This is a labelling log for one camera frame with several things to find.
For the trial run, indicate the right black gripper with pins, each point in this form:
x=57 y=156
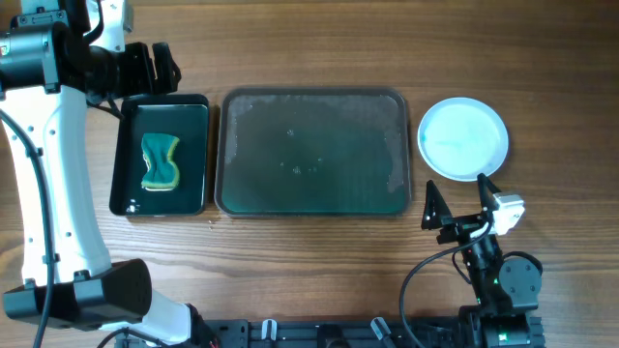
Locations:
x=462 y=226

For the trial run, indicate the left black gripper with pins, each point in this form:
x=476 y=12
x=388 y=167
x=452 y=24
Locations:
x=142 y=68

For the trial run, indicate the light blue plate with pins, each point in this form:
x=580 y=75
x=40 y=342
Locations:
x=460 y=137

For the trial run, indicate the green yellow sponge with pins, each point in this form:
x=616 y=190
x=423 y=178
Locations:
x=162 y=173

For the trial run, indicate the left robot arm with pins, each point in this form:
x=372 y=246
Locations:
x=58 y=59

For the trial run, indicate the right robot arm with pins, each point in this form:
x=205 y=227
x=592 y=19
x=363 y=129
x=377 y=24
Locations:
x=506 y=285

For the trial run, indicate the small black water tray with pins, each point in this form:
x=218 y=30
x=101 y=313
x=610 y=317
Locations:
x=185 y=117

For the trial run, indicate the large dark serving tray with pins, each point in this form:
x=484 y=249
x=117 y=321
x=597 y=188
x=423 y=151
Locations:
x=313 y=151

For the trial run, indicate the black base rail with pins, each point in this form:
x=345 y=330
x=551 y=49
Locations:
x=447 y=332

